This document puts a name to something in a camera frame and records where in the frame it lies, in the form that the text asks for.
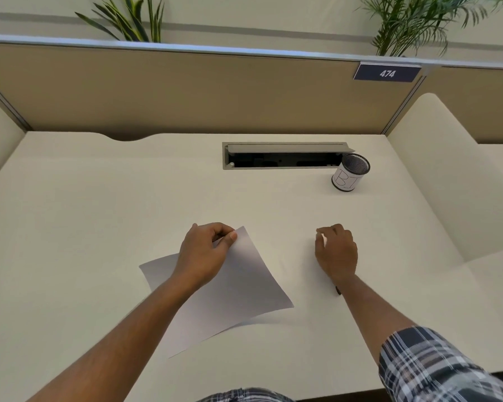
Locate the person's right hand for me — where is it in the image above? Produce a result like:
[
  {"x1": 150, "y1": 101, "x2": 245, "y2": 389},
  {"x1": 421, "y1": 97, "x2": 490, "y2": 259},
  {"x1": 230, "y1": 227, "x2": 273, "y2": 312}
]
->
[{"x1": 314, "y1": 224, "x2": 359, "y2": 286}]

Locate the person's left hand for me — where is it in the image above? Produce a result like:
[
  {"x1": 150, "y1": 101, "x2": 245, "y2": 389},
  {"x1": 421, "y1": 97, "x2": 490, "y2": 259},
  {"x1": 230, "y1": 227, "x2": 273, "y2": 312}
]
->
[{"x1": 174, "y1": 222, "x2": 238, "y2": 289}]

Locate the white paper sheet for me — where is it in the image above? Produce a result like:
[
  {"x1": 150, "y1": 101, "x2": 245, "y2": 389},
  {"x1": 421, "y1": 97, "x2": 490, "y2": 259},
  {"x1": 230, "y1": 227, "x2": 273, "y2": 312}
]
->
[{"x1": 139, "y1": 226, "x2": 295, "y2": 359}]

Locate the person's right forearm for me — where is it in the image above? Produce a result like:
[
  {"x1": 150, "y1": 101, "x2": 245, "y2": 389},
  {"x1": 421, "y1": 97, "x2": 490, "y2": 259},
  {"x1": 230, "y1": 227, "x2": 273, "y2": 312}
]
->
[{"x1": 334, "y1": 274, "x2": 418, "y2": 367}]

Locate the person's left forearm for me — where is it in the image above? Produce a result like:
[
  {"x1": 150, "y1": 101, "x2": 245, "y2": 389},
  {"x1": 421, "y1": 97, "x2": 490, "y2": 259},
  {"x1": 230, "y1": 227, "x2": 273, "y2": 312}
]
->
[{"x1": 25, "y1": 272, "x2": 203, "y2": 402}]

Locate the black mesh pen cup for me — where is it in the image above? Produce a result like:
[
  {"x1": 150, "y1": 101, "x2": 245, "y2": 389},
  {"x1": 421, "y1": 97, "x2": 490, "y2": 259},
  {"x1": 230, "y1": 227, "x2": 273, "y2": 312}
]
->
[{"x1": 331, "y1": 153, "x2": 371, "y2": 192}]

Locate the beige partition panel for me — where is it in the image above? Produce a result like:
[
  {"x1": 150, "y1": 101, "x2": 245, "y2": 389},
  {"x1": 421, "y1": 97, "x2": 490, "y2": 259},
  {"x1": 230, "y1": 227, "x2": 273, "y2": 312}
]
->
[
  {"x1": 0, "y1": 34, "x2": 424, "y2": 143},
  {"x1": 419, "y1": 60, "x2": 503, "y2": 144}
]

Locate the plaid shirt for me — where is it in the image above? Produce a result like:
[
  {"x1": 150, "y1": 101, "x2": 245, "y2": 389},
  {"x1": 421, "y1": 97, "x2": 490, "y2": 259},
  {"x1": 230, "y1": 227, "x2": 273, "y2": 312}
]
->
[{"x1": 197, "y1": 326, "x2": 503, "y2": 402}]

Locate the blue number sign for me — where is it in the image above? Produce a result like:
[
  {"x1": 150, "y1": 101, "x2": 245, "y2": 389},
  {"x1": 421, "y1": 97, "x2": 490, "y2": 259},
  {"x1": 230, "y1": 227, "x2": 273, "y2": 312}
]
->
[{"x1": 353, "y1": 62, "x2": 422, "y2": 83}]

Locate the broad-leaf green plant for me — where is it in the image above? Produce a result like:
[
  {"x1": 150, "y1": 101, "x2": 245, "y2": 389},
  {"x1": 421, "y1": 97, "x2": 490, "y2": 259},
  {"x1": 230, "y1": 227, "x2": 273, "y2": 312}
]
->
[{"x1": 75, "y1": 0, "x2": 166, "y2": 43}]

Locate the feathery palm plant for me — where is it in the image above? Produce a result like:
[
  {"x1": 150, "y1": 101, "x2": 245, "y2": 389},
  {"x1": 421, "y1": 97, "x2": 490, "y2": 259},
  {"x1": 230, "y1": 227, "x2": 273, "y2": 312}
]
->
[{"x1": 355, "y1": 0, "x2": 503, "y2": 58}]

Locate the grey desk cable box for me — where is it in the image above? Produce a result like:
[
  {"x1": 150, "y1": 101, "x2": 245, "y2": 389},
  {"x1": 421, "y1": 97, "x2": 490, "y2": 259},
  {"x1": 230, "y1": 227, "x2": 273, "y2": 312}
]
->
[{"x1": 222, "y1": 142, "x2": 356, "y2": 170}]

